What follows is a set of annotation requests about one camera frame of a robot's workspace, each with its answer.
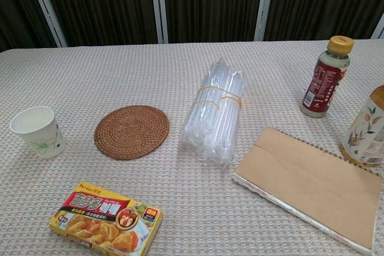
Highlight white floral paper cup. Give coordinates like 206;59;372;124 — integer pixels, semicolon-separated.
9;106;67;159

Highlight checkered woven tablecloth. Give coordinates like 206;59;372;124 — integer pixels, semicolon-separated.
0;38;384;256

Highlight dark folding screen white frame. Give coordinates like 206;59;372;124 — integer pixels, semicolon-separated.
0;0;384;53

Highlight round brown woven coaster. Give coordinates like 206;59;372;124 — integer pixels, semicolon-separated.
94;105;170;161

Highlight brown cover spiral notebook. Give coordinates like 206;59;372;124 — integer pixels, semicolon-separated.
232;126;383;254

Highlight yellow curry box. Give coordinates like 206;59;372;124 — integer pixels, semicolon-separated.
49;181;164;254

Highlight red label bottle yellow cap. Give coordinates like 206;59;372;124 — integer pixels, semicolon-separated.
301;35;355;118

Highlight bundle of wrapped clear straws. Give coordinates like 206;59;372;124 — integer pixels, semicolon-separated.
181;62;251;165

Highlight floral label tea bottle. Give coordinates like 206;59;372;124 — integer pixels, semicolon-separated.
338;85;384;169

